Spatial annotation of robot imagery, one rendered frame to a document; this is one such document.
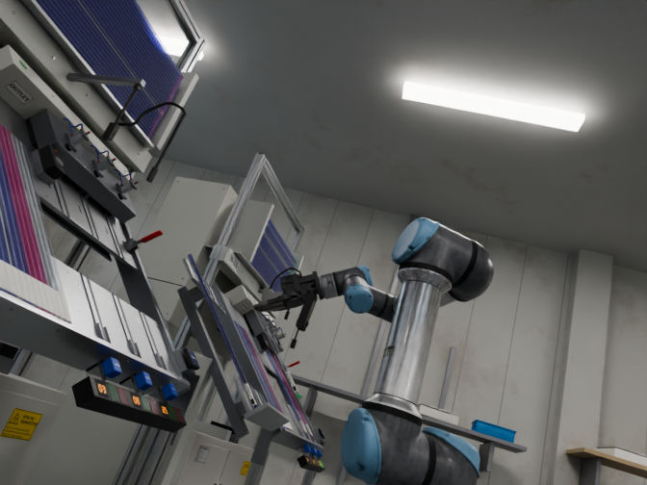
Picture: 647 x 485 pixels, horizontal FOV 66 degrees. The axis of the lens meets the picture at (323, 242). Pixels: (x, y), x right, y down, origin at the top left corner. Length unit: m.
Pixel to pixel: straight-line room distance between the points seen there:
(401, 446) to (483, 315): 4.19
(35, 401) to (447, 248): 1.01
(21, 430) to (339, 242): 4.20
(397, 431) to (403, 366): 0.12
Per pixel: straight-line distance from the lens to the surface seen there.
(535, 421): 5.00
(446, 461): 1.01
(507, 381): 4.99
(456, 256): 1.08
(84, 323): 1.03
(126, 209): 1.52
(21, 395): 1.38
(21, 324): 0.89
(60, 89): 1.54
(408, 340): 1.00
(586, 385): 5.02
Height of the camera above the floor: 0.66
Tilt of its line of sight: 23 degrees up
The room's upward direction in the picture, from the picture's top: 19 degrees clockwise
